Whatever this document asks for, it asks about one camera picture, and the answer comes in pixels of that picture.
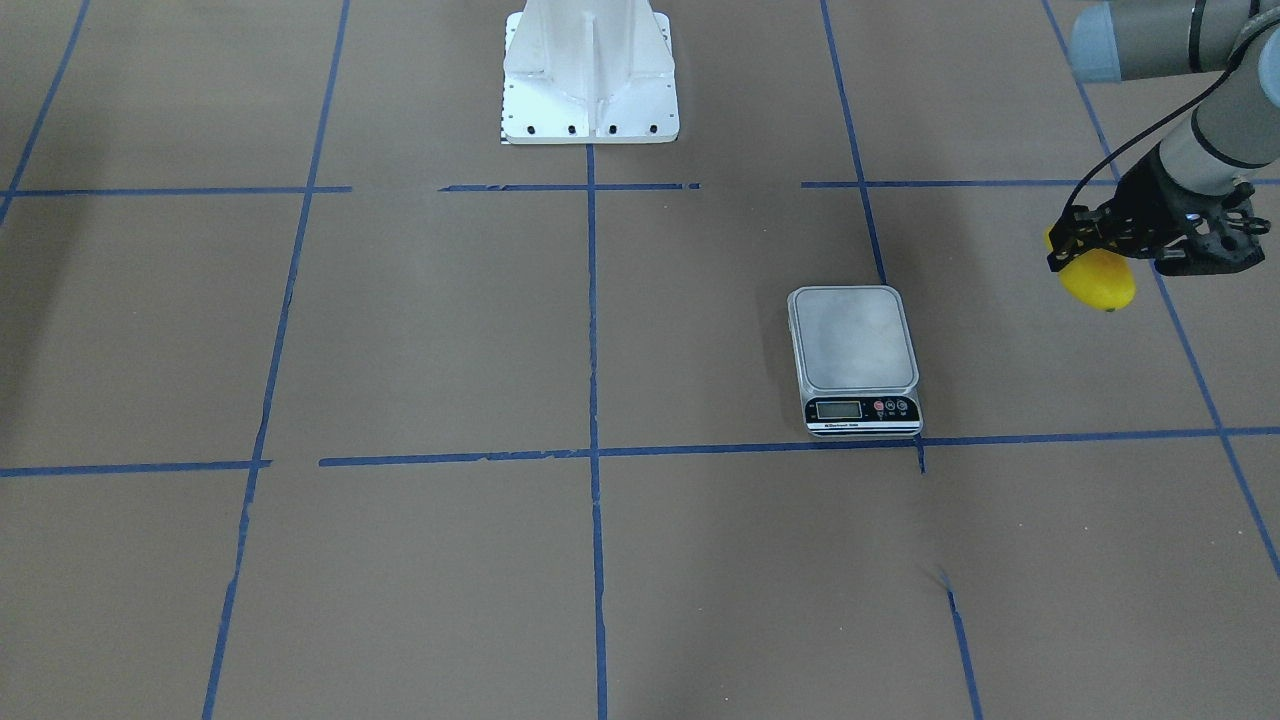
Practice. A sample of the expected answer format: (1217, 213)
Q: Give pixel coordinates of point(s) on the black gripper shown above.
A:
(1152, 197)

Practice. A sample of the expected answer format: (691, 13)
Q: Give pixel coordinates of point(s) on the yellow mango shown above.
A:
(1098, 278)

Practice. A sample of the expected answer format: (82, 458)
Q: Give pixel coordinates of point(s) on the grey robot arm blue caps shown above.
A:
(1235, 119)

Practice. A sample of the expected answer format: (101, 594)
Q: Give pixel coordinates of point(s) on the silver digital kitchen scale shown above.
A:
(855, 362)

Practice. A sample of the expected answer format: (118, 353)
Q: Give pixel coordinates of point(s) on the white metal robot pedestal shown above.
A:
(588, 72)

